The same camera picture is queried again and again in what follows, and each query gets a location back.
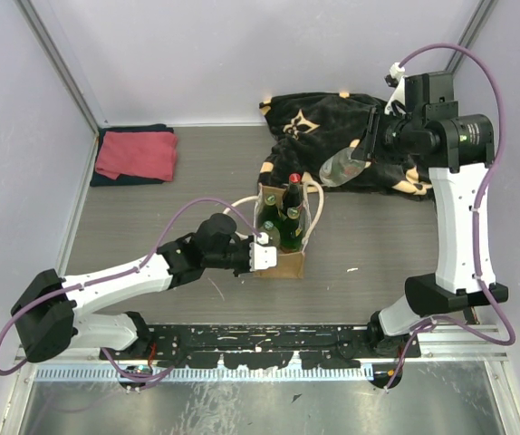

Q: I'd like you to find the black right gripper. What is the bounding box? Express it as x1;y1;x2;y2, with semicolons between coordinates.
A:
351;103;422;166

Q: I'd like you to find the clear bottle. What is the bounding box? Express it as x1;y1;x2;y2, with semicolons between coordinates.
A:
259;220;281;248
319;147;367;188

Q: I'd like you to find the green bottle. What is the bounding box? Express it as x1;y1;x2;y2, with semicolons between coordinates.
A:
257;193;282;229
280;207;304;252

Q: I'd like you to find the brown canvas bag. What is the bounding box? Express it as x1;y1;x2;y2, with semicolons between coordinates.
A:
223;179;325;280

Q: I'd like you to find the cola glass bottle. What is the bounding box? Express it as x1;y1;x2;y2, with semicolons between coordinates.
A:
283;173;303;218

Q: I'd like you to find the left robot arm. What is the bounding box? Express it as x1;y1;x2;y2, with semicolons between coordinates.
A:
11;213;265;363

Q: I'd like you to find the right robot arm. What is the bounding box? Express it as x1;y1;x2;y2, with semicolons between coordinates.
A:
360;72;509;357

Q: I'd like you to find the black floral blanket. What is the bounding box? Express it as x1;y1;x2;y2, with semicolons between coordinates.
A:
257;92;434;201

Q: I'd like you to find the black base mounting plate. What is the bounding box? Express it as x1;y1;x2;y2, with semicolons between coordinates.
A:
111;324;421;370

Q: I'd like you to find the red folded cloth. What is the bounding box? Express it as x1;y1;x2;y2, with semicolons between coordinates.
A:
95;131;178;182

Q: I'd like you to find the dark blue folded cloth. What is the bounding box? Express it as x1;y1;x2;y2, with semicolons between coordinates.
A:
90;124;178;187

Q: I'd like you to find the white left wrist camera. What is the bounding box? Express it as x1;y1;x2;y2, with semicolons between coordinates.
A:
249;232;278;272

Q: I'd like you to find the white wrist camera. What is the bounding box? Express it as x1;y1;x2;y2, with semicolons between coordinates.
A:
249;232;278;272
384;63;406;115

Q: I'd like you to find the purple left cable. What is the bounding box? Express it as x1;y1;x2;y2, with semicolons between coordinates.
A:
0;197;265;391

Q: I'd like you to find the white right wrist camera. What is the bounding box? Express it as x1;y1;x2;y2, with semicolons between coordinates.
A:
384;63;406;115

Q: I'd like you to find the white cable duct strip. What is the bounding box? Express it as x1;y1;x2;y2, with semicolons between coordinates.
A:
34;363;374;382

